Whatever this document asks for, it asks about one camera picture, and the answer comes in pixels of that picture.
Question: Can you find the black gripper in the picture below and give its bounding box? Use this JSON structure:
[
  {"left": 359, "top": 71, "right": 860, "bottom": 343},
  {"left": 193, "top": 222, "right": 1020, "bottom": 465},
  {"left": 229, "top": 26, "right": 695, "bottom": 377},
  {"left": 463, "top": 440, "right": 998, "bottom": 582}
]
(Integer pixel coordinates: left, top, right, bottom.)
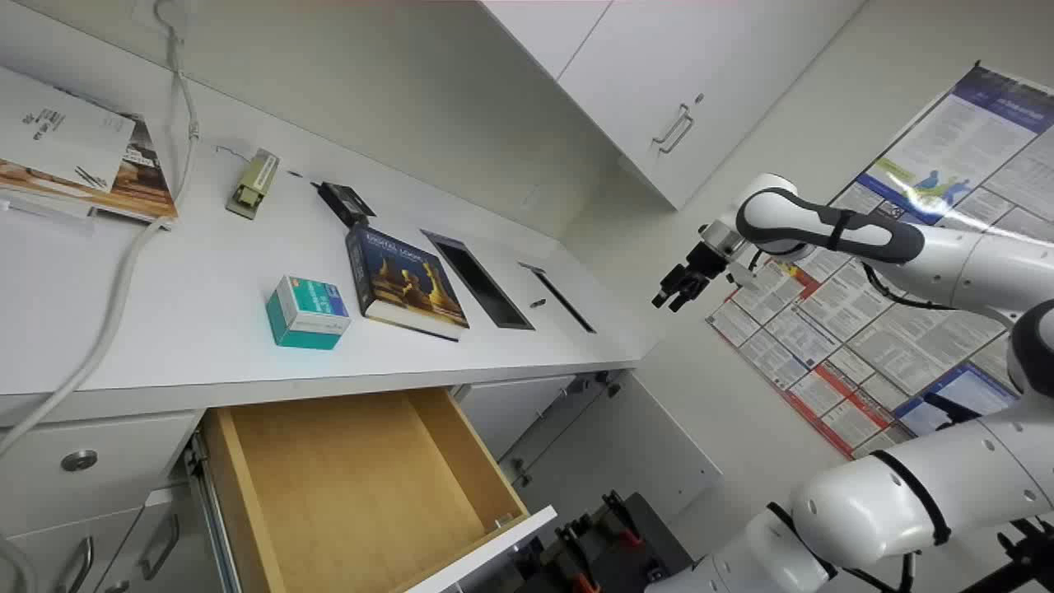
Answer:
[{"left": 649, "top": 237, "right": 731, "bottom": 316}]

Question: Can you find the white bottom cupboard door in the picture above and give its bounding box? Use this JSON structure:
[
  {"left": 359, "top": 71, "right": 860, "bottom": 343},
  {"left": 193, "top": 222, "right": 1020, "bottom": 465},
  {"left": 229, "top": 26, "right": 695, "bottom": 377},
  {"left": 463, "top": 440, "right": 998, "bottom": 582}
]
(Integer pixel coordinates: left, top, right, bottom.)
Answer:
[
  {"left": 454, "top": 377, "right": 581, "bottom": 460},
  {"left": 514, "top": 369, "right": 725, "bottom": 535}
]

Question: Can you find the white upper cabinet door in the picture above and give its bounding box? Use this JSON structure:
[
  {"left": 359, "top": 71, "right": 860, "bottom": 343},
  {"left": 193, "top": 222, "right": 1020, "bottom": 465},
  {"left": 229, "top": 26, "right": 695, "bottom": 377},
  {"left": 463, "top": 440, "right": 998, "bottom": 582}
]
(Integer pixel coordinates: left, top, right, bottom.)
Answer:
[{"left": 476, "top": 0, "right": 615, "bottom": 79}]

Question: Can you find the red and black clamp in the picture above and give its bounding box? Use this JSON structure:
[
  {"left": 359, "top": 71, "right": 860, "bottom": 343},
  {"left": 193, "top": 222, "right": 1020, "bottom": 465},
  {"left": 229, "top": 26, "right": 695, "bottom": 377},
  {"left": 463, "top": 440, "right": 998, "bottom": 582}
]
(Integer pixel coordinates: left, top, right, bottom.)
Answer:
[
  {"left": 588, "top": 488, "right": 661, "bottom": 574},
  {"left": 543, "top": 523, "right": 604, "bottom": 593}
]

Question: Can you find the white upper cabinet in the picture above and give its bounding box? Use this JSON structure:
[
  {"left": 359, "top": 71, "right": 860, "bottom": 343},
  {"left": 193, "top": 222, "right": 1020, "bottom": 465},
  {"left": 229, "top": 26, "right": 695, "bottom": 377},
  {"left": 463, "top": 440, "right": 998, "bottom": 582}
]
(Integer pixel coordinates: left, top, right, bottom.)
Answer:
[{"left": 557, "top": 0, "right": 869, "bottom": 212}]

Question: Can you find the dark cover picture book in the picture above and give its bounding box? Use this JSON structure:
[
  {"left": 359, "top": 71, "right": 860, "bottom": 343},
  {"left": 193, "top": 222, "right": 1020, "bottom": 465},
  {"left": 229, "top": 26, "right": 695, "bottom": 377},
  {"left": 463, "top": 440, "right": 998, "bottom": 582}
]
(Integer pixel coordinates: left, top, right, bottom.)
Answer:
[{"left": 341, "top": 222, "right": 475, "bottom": 347}]

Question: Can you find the small black device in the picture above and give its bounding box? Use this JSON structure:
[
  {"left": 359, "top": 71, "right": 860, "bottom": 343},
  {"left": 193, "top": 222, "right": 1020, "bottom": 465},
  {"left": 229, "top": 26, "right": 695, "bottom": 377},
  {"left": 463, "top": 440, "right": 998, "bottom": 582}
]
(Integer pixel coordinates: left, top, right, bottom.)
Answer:
[{"left": 310, "top": 178, "right": 379, "bottom": 232}]

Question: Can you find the teal and white box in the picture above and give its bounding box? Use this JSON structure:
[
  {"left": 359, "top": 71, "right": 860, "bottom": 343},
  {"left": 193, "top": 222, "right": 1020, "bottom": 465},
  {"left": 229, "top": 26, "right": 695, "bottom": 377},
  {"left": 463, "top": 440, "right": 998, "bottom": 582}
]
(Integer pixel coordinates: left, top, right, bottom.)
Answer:
[{"left": 262, "top": 272, "right": 352, "bottom": 353}]

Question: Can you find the open wooden drawer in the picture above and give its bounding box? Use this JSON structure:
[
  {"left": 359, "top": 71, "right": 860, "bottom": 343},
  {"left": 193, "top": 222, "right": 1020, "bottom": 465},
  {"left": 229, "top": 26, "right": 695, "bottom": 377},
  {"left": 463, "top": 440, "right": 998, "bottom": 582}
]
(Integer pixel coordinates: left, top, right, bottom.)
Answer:
[{"left": 193, "top": 387, "right": 559, "bottom": 593}]

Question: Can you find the beige stapler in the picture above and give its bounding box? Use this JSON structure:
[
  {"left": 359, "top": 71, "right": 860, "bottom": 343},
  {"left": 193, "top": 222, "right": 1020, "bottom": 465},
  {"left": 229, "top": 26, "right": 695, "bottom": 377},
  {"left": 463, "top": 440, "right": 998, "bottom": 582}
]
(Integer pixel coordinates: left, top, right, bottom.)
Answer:
[{"left": 224, "top": 148, "right": 282, "bottom": 224}]

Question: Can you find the white drawer front with lock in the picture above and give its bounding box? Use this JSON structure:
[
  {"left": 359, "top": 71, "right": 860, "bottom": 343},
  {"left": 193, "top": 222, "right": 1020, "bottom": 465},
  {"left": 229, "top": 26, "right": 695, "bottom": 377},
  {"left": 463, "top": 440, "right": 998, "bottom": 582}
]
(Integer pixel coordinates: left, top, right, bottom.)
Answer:
[{"left": 0, "top": 409, "right": 206, "bottom": 541}]

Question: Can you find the round metal drawer lock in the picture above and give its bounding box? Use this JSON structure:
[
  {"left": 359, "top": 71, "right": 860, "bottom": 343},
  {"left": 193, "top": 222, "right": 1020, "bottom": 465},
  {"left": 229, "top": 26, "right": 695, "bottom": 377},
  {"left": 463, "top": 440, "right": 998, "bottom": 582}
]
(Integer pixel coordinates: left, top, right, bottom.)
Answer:
[{"left": 58, "top": 446, "right": 103, "bottom": 477}]

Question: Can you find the white paper booklet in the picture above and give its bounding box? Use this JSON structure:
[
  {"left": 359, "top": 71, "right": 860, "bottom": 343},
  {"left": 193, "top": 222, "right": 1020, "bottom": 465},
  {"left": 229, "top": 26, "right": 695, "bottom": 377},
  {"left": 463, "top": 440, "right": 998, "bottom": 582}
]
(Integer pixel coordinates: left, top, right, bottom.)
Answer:
[{"left": 0, "top": 61, "right": 143, "bottom": 198}]

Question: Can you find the metal upper cabinet handle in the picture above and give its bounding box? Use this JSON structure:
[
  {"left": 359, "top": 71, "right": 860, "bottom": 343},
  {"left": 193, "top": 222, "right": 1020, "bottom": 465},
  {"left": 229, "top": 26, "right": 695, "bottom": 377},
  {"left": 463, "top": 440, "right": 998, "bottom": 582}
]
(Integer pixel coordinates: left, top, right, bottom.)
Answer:
[{"left": 649, "top": 100, "right": 700, "bottom": 157}]

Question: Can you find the wall poster with text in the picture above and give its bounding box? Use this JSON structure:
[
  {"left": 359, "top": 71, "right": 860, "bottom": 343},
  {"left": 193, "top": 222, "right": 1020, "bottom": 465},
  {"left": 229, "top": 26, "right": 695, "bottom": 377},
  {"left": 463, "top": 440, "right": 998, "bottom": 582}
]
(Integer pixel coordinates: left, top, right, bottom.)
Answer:
[{"left": 704, "top": 59, "right": 1054, "bottom": 460}]

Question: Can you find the black camera tripod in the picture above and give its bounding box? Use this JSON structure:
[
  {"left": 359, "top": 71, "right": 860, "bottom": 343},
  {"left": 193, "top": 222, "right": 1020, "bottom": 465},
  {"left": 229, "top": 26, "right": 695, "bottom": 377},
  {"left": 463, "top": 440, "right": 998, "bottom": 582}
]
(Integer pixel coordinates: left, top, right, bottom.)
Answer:
[{"left": 960, "top": 515, "right": 1054, "bottom": 593}]

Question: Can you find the thin white hanging cable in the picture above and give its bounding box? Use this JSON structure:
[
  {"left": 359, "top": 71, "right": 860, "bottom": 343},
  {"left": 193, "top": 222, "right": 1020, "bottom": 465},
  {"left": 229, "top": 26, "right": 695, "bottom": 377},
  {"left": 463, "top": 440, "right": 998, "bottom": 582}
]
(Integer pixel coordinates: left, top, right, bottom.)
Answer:
[{"left": 148, "top": 0, "right": 205, "bottom": 204}]

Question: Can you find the metal lower drawer handle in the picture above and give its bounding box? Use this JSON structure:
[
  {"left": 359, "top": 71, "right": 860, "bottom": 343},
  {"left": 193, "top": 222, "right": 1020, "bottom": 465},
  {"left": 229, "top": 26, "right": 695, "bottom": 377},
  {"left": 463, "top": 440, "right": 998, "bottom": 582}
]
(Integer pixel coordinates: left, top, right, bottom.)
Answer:
[
  {"left": 136, "top": 511, "right": 184, "bottom": 582},
  {"left": 53, "top": 535, "right": 100, "bottom": 593}
]

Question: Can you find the thick white cable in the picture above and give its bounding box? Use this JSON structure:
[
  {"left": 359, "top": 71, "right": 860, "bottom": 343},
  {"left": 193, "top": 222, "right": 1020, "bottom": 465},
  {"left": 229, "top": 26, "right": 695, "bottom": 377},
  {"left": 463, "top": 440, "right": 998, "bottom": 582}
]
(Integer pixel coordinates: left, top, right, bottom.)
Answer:
[{"left": 0, "top": 214, "right": 170, "bottom": 460}]

